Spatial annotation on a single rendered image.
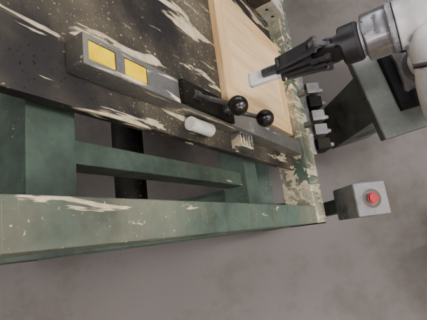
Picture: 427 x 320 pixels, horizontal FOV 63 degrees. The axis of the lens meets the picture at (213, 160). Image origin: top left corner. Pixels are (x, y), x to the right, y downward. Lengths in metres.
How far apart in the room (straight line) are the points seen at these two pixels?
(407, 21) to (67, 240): 0.61
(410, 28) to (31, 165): 0.63
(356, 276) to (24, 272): 1.92
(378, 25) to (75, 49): 0.50
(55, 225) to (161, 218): 0.18
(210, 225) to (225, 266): 1.49
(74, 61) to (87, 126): 1.79
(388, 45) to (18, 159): 0.62
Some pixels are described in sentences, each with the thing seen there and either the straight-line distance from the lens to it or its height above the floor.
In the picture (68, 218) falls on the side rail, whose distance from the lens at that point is 0.44.
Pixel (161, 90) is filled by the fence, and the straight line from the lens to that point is 0.65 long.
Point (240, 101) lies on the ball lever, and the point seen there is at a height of 1.54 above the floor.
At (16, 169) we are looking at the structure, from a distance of 0.54.
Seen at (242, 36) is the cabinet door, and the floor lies 1.15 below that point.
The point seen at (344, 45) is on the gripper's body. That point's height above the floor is 1.56.
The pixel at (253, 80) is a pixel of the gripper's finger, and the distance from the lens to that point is 0.79.
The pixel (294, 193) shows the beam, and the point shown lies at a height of 0.87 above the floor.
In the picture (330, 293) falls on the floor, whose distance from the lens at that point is 2.29.
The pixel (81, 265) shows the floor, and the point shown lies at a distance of 2.22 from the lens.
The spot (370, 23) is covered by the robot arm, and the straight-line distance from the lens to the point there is 0.72.
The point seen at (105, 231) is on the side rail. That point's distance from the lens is 0.47.
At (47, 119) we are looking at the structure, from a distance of 0.56.
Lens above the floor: 2.12
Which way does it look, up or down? 76 degrees down
